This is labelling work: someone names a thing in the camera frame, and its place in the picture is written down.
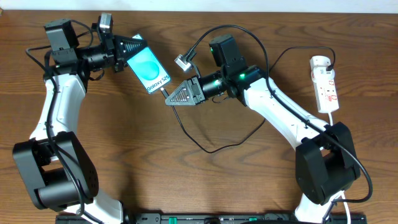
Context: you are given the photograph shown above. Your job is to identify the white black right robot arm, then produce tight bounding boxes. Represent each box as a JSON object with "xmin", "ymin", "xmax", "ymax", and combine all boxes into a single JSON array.
[{"xmin": 165, "ymin": 34, "xmax": 364, "ymax": 223}]

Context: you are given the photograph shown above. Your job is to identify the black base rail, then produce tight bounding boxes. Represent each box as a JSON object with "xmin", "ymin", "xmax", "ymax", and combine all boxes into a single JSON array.
[{"xmin": 55, "ymin": 213, "xmax": 368, "ymax": 224}]

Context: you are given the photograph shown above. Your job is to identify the blue Galaxy smartphone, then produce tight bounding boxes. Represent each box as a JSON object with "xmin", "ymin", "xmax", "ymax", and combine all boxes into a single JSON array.
[{"xmin": 127, "ymin": 46, "xmax": 171, "ymax": 94}]

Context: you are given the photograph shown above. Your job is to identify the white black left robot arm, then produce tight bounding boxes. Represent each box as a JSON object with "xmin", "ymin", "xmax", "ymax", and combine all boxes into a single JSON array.
[{"xmin": 12, "ymin": 13, "xmax": 147, "ymax": 223}]

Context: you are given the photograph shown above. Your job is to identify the black charger cable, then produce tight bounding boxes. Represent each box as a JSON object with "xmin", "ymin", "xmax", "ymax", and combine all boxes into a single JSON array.
[{"xmin": 160, "ymin": 45, "xmax": 336, "ymax": 154}]

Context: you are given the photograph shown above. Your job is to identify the white power strip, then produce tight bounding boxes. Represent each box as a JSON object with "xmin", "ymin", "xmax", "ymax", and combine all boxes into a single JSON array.
[{"xmin": 310, "ymin": 55, "xmax": 339, "ymax": 113}]

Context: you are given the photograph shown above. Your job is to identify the white charger adapter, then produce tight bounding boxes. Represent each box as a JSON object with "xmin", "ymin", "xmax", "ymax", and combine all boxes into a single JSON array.
[{"xmin": 311, "ymin": 67, "xmax": 335, "ymax": 83}]

